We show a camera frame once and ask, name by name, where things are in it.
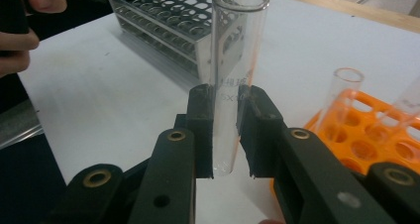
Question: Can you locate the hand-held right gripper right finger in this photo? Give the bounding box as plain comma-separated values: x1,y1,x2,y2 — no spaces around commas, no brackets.
236,84,287,179

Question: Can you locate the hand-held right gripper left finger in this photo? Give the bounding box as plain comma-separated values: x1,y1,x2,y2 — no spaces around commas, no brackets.
173,83,215,179

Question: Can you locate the metal test tube rack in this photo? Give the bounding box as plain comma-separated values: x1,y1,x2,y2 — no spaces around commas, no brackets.
106,0,256,86

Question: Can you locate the clear glass test tube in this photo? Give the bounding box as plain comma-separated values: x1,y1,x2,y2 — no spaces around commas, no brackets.
315,67,366,136
211,0,270,177
375,74,420,133

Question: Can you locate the orange test tube rack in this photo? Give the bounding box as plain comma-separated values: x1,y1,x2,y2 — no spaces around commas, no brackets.
269,88,420,198

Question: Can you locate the light wooden table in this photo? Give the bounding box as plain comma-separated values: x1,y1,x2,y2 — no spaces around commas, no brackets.
257,0,420,34

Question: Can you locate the aluminium floor rail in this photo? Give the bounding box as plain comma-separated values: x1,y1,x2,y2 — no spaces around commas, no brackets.
0,99,45,150

